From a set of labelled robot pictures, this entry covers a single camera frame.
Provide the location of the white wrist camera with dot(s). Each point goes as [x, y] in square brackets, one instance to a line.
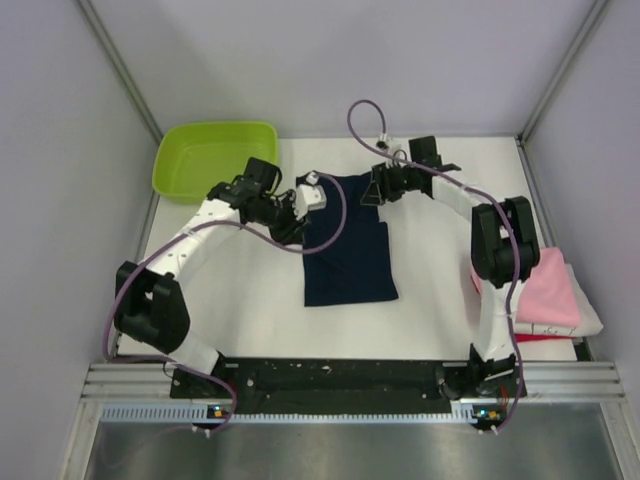
[393, 150]
[309, 196]

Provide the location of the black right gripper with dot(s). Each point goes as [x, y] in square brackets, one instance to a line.
[372, 196]

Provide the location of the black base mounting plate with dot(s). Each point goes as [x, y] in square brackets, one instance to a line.
[348, 386]

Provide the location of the pink folded t shirt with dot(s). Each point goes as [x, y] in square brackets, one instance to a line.
[548, 297]

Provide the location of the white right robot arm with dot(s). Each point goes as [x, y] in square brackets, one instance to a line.
[504, 249]

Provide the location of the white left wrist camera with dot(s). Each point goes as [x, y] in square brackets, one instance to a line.
[309, 196]

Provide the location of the lime green plastic basin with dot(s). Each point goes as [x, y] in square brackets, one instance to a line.
[193, 158]

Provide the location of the navy blue t shirt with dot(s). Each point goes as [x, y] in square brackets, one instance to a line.
[356, 267]

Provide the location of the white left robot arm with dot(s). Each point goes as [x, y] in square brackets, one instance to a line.
[150, 304]

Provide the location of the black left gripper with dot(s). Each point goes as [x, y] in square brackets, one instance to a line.
[293, 232]

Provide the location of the grey slotted cable duct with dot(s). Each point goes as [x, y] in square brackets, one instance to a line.
[204, 414]

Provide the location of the red folded t shirt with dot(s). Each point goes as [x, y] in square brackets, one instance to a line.
[522, 338]

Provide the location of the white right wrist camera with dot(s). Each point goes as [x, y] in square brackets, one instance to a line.
[393, 150]

